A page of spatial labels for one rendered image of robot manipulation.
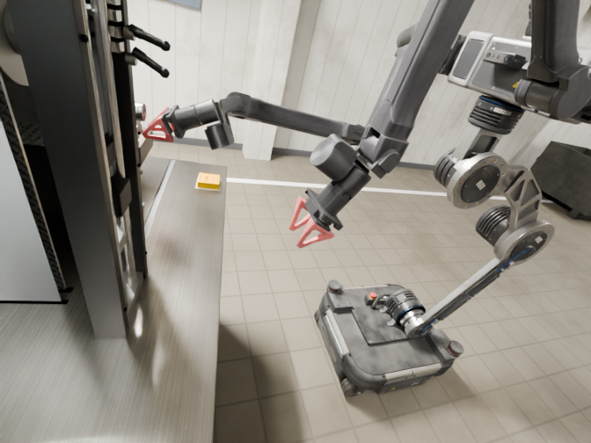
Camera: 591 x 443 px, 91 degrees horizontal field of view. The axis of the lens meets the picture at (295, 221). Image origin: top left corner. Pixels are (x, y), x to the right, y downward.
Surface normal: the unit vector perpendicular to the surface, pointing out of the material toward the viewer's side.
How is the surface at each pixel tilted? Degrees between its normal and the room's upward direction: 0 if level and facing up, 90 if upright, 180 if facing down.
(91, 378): 0
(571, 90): 90
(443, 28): 90
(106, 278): 90
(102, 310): 90
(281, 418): 0
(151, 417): 0
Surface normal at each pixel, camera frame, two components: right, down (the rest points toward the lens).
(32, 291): 0.16, 0.59
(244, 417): 0.22, -0.80
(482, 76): -0.93, -0.02
